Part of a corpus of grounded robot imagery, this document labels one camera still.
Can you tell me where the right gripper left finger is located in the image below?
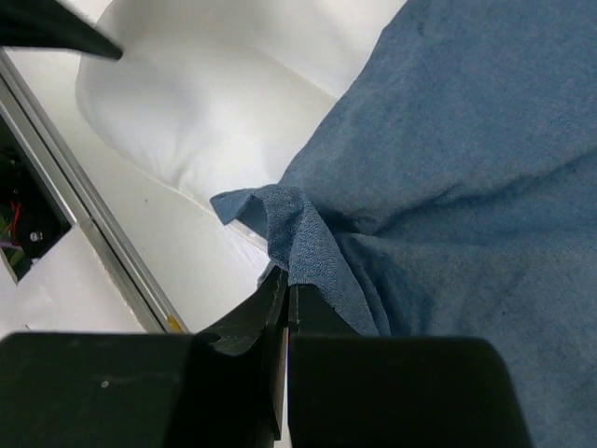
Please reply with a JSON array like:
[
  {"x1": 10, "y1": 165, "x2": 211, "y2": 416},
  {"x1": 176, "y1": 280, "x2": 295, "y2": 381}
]
[{"x1": 1, "y1": 269, "x2": 287, "y2": 447}]

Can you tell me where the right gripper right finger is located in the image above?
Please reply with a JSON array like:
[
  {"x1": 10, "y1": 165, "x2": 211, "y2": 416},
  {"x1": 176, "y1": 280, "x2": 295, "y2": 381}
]
[{"x1": 287, "y1": 286, "x2": 532, "y2": 447}]

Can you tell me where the blue pillowcase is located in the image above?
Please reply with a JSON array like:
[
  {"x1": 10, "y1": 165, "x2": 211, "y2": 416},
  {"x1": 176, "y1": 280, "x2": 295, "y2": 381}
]
[{"x1": 211, "y1": 1, "x2": 596, "y2": 447}]

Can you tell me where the white pillow with yellow edge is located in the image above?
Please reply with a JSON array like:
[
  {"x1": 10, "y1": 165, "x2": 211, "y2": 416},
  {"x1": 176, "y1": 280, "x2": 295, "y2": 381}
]
[{"x1": 74, "y1": 0, "x2": 411, "y2": 248}]

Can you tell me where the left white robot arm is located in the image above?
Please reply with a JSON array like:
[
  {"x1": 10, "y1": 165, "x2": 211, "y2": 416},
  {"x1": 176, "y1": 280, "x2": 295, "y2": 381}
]
[{"x1": 1, "y1": 0, "x2": 123, "y2": 61}]

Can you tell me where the front aluminium rail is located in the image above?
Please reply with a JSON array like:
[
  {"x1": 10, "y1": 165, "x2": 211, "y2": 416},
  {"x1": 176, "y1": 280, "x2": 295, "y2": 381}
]
[{"x1": 1, "y1": 51, "x2": 189, "y2": 333}]

